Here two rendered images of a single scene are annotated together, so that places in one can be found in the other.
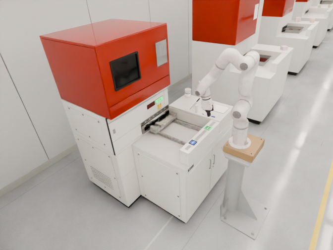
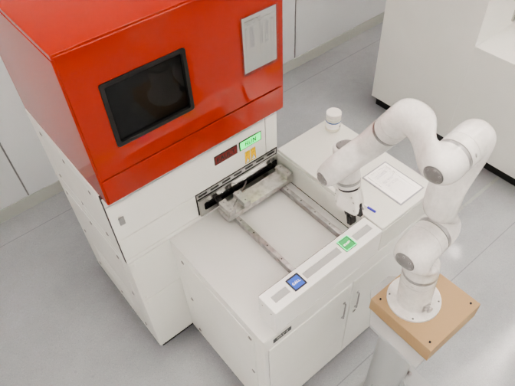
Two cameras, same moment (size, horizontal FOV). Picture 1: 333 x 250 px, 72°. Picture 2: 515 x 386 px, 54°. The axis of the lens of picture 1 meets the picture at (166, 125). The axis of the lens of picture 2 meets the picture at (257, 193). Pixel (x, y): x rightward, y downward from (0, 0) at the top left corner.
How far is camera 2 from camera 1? 73 cm
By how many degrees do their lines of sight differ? 17
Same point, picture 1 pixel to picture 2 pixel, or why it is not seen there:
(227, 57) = (402, 128)
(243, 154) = (410, 335)
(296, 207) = not seen: outside the picture
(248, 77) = (450, 189)
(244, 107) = (427, 249)
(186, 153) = (270, 309)
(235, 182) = (390, 368)
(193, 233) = not seen: outside the picture
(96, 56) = (60, 78)
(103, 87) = (84, 142)
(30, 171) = not seen: outside the picture
